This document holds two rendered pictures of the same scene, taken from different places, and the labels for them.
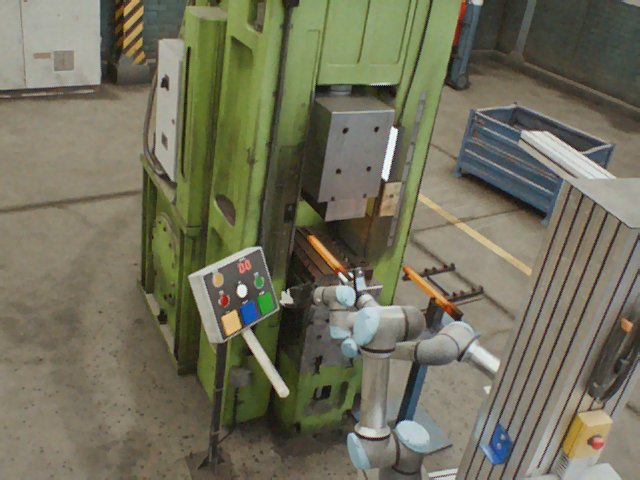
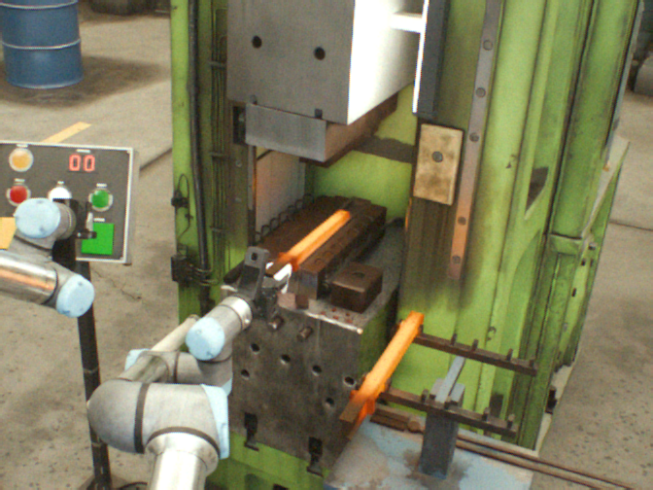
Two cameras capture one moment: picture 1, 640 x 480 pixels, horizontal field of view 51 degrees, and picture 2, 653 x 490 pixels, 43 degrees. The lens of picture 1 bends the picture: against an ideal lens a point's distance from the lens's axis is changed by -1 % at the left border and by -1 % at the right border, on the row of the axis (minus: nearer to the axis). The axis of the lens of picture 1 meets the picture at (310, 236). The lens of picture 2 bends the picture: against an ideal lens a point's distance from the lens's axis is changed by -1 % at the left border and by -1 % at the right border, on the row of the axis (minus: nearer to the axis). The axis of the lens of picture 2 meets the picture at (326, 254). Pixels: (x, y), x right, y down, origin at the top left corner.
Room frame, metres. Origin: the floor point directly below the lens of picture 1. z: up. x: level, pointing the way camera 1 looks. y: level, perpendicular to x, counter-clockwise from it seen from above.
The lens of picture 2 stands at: (1.76, -1.61, 1.96)
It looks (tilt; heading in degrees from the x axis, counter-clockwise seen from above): 29 degrees down; 55
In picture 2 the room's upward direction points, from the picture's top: 4 degrees clockwise
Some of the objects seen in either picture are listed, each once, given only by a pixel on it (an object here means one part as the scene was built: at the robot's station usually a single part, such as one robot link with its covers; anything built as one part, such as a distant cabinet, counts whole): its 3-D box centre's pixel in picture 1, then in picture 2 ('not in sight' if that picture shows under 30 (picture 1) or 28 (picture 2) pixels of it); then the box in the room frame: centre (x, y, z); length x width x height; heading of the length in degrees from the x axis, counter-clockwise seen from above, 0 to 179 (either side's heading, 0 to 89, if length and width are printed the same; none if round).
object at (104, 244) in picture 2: (264, 303); (98, 238); (2.30, 0.14, 1.01); 0.07 x 0.05 x 0.07; 146
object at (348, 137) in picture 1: (341, 137); (350, 5); (2.85, -0.07, 1.56); 0.42 x 0.39 x 0.40; 31
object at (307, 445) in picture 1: (309, 434); not in sight; (2.61, -0.16, 0.01); 0.58 x 0.39 x 0.01; 121
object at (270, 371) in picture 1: (264, 362); (147, 363); (2.39, 0.11, 0.62); 0.44 x 0.05 x 0.05; 31
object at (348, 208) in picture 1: (324, 188); (326, 107); (2.83, -0.03, 1.32); 0.42 x 0.20 x 0.10; 31
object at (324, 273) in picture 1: (313, 255); (319, 239); (2.83, -0.03, 0.96); 0.42 x 0.20 x 0.09; 31
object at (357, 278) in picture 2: (360, 268); (357, 287); (2.79, -0.26, 0.95); 0.12 x 0.08 x 0.06; 31
